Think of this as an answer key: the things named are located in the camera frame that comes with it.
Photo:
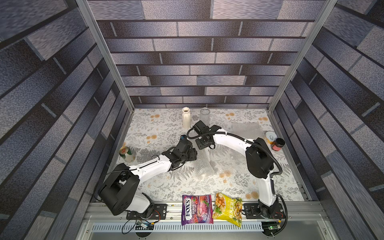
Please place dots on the white ribbed vase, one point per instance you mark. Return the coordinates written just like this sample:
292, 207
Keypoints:
186, 118

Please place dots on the small red jar black lid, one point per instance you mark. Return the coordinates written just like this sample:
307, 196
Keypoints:
278, 144

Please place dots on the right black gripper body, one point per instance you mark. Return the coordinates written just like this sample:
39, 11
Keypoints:
199, 127

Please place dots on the yellow snack bag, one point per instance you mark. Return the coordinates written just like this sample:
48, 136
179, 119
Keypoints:
228, 209

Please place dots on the purple Fox's candy bag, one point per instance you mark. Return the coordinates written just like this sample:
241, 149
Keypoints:
197, 210

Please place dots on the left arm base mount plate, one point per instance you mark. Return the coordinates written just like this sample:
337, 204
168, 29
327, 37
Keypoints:
154, 212

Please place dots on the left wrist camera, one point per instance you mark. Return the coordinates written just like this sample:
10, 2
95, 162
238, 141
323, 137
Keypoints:
183, 137

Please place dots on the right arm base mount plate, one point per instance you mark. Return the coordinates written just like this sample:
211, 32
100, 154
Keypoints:
254, 211

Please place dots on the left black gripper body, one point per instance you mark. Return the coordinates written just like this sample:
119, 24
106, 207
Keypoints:
191, 155

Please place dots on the bubble wrap sheet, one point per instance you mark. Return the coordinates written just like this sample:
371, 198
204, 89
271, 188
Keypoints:
247, 130

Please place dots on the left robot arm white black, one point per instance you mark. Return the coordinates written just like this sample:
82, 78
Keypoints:
119, 190

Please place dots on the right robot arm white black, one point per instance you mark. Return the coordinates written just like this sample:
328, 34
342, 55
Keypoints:
260, 163

